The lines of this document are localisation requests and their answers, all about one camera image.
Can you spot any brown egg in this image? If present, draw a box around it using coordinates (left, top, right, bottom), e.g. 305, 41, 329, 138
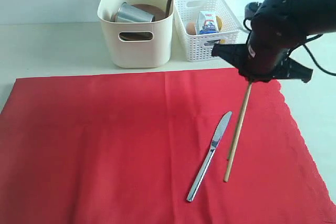
186, 22, 197, 36

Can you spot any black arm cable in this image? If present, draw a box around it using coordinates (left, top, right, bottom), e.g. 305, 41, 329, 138
241, 0, 336, 77

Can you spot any yellow lemon with sticker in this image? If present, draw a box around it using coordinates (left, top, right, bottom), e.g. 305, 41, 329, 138
216, 15, 225, 45

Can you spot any blue white milk carton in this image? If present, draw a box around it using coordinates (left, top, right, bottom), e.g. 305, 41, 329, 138
196, 11, 219, 35

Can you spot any white perforated plastic basket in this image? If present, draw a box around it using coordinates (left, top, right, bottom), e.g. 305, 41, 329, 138
174, 0, 243, 62

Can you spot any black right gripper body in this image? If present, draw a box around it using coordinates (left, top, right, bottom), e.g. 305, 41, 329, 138
238, 31, 291, 82

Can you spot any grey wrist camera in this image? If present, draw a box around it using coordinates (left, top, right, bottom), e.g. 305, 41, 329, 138
244, 2, 262, 20

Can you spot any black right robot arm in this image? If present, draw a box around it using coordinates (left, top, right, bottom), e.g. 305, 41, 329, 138
212, 0, 335, 83

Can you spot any brown wooden plate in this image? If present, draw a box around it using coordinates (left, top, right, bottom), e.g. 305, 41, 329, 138
110, 4, 165, 41

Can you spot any silver table knife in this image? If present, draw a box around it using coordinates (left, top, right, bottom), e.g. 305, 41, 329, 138
186, 111, 232, 202

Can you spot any wooden chopstick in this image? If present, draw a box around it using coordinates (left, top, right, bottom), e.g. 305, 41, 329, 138
223, 82, 253, 183
227, 120, 240, 160

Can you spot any dark wooden spoon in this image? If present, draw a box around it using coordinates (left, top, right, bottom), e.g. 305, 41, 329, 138
164, 0, 172, 18

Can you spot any red table cloth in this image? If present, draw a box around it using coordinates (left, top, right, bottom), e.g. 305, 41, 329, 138
1, 68, 335, 223

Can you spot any stainless steel cup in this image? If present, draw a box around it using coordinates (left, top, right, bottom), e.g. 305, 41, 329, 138
115, 2, 155, 23

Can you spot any cream plastic bin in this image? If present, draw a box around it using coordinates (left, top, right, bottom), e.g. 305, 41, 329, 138
97, 0, 174, 68

